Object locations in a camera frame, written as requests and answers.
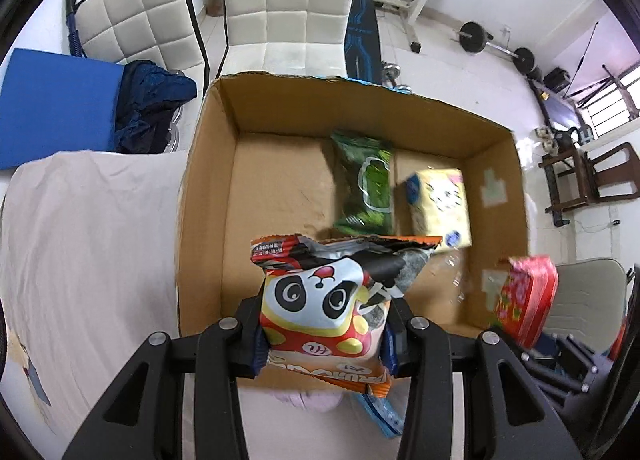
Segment dark blue cloth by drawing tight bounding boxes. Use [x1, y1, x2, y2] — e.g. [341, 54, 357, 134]
[114, 60, 198, 155]

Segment pale pink bedsheet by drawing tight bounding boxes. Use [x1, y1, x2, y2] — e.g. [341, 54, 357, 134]
[0, 150, 353, 460]

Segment green snack packet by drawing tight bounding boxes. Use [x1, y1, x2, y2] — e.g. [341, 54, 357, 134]
[330, 129, 396, 237]

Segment small dumbbell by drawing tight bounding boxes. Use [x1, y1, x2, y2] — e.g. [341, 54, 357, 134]
[381, 61, 415, 94]

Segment red floral packet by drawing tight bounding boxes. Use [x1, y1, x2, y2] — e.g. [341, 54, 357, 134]
[482, 255, 559, 351]

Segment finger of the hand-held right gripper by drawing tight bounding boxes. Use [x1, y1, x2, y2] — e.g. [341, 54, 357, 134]
[515, 332, 615, 408]

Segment cardboard box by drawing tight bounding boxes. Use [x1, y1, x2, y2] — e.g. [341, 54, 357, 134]
[176, 71, 532, 393]

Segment blue black bench pad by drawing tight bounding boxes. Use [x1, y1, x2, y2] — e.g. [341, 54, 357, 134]
[343, 0, 385, 87]

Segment barbell with black plates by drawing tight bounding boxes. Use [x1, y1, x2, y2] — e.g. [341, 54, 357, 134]
[456, 21, 545, 80]

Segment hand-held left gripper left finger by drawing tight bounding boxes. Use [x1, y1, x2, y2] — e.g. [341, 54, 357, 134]
[61, 296, 267, 460]

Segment dark wooden chair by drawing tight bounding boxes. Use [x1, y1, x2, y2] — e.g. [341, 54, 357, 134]
[539, 140, 640, 227]

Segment blue plastic packet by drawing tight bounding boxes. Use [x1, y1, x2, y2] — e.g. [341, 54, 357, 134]
[350, 389, 404, 441]

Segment blue foam mat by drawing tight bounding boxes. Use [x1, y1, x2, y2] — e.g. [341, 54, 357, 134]
[0, 47, 126, 172]

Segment yellow snack packet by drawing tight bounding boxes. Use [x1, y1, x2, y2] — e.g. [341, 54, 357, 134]
[405, 167, 473, 252]

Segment panda print snack bag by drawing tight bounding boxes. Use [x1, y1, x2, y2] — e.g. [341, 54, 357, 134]
[250, 234, 444, 398]

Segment white quilted chair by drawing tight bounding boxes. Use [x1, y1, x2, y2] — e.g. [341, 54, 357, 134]
[74, 0, 211, 86]
[216, 0, 367, 82]

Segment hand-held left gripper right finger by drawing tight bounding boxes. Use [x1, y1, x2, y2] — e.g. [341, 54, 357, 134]
[379, 297, 584, 460]

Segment black blue spring exerciser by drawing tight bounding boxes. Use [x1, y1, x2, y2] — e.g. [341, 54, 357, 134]
[64, 0, 87, 59]

